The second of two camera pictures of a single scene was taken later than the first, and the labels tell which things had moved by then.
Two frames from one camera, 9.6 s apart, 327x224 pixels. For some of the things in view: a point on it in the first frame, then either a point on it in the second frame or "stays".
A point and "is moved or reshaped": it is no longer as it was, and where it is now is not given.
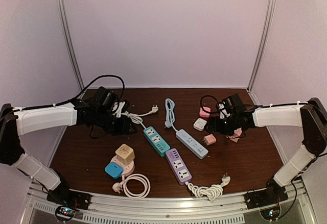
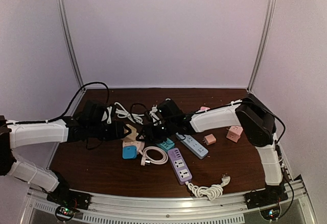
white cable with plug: (118, 187) → (165, 158)
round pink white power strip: (128, 170) → (139, 144)
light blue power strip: (191, 144) stays
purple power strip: (178, 166) stays
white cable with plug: (212, 192) stays
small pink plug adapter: (209, 139) stays
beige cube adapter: (125, 154) → (132, 136)
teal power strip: (157, 141) is moved or reshaped
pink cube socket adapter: (237, 133) stays
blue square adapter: (114, 170) → (129, 152)
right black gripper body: (226, 128) → (159, 135)
